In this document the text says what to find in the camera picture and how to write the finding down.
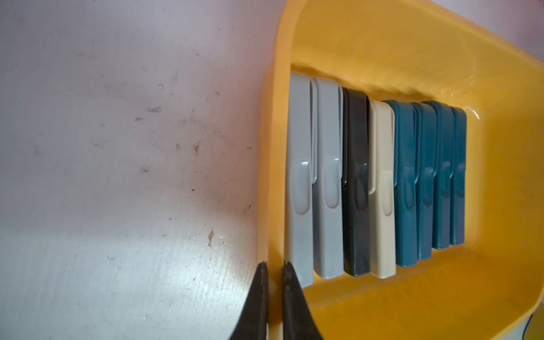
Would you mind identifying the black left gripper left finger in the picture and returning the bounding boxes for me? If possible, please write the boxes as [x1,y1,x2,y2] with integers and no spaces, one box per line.
[229,262,269,340]

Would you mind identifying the black pruning pliers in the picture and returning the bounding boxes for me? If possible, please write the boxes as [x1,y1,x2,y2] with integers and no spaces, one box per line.
[341,88,371,277]

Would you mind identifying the beige pruning pliers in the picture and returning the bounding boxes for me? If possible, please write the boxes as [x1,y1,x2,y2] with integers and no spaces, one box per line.
[369,101,396,279]

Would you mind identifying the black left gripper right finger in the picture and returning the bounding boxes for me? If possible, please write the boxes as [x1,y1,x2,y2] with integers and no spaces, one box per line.
[282,262,323,340]

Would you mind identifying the teal pruning pliers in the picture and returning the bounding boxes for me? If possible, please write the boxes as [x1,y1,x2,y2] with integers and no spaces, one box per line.
[384,100,417,268]

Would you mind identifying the grey pruning pliers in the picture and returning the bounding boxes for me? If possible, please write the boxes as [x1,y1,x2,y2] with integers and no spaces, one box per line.
[285,72,317,288]
[313,77,344,279]

